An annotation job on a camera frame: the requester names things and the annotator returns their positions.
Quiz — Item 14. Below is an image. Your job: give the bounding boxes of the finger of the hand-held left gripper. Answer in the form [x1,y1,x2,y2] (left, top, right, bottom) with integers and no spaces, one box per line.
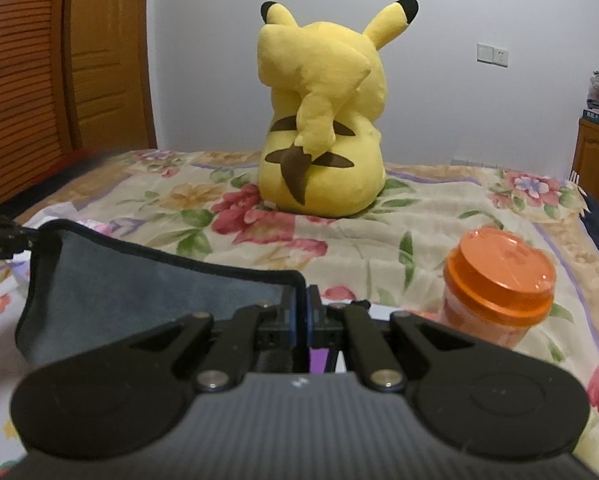
[0,208,39,262]

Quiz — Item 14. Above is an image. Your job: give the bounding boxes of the grey towel with black edge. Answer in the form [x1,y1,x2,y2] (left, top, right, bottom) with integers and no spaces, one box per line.
[14,219,306,367]

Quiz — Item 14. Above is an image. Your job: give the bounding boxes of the floral bed sheet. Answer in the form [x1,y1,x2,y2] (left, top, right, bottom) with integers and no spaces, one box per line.
[0,147,599,480]

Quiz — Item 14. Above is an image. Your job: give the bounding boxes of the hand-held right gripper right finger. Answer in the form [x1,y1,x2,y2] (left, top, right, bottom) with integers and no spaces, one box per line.
[306,284,474,394]

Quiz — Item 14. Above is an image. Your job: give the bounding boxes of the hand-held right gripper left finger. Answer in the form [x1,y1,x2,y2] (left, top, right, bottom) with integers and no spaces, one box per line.
[124,285,303,394]

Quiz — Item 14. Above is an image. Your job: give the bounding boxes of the wooden cabinet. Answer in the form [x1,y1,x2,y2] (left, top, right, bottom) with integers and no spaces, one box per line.
[571,117,599,207]

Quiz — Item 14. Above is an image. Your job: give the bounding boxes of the white wall switch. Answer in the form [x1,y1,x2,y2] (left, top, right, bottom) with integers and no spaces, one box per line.
[476,43,509,66]

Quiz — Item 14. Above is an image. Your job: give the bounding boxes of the yellow plush toy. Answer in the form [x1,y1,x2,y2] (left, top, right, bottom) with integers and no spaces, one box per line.
[256,0,420,219]

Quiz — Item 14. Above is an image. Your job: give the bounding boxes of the jar with orange lid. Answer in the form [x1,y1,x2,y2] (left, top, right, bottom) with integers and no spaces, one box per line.
[437,226,557,352]

